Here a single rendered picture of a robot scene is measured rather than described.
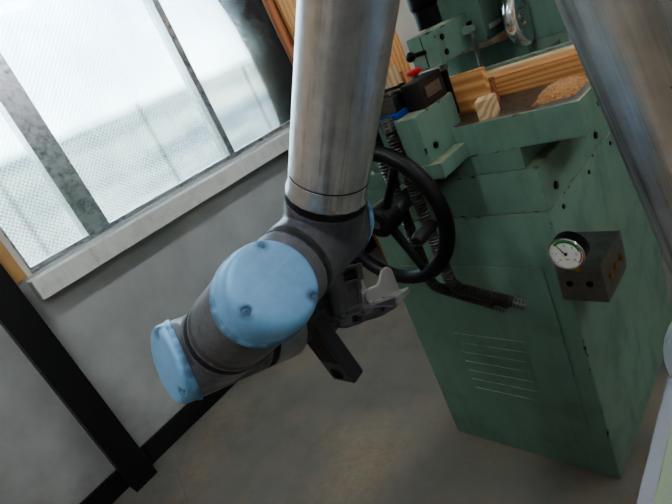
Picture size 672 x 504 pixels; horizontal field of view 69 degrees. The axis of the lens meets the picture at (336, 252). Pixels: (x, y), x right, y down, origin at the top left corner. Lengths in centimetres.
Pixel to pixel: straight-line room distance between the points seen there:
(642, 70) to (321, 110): 28
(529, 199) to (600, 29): 76
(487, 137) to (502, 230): 19
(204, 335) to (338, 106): 24
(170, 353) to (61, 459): 158
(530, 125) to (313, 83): 54
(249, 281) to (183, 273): 174
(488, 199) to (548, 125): 19
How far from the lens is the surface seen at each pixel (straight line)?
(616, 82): 24
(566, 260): 94
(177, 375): 53
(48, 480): 210
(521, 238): 102
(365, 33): 42
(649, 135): 24
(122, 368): 209
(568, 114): 89
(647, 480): 72
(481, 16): 118
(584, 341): 114
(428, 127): 92
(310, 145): 46
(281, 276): 44
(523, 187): 97
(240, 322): 42
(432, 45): 108
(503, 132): 94
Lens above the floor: 112
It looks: 21 degrees down
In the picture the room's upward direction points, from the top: 25 degrees counter-clockwise
